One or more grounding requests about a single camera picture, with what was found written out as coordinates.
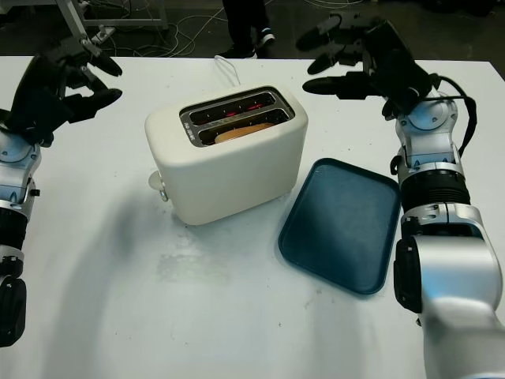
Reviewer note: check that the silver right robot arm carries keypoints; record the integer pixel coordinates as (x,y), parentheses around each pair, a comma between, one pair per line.
(446,252)

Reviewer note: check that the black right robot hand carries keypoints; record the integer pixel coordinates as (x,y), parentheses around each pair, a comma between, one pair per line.
(339,85)

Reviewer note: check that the silver toaster dial knob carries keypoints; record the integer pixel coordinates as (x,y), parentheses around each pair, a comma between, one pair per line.
(163,193)

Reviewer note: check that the white metal frame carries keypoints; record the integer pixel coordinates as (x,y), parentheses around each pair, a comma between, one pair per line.
(75,19)

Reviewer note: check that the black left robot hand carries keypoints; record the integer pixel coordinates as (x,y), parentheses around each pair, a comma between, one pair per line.
(35,98)

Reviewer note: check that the dark teal plastic tray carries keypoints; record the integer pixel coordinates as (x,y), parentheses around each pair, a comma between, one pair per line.
(339,225)

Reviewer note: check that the white power strip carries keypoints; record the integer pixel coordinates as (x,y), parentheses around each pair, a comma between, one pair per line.
(103,33)

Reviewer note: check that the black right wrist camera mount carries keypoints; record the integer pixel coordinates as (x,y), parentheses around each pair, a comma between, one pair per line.
(394,59)

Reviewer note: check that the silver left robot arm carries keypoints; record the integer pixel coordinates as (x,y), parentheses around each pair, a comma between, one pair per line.
(13,177)

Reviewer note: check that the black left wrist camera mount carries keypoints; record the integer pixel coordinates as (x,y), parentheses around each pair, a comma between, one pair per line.
(39,114)

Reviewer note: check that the cream white toaster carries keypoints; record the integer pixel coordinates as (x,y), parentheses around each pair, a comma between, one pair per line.
(236,173)

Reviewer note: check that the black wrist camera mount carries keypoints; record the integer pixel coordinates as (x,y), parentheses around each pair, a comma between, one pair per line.
(394,59)
(39,114)

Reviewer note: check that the translucent white toaster lever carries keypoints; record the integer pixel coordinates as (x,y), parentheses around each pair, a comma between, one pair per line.
(154,181)

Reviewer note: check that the toast slice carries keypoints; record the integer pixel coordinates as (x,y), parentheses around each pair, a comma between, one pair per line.
(236,133)

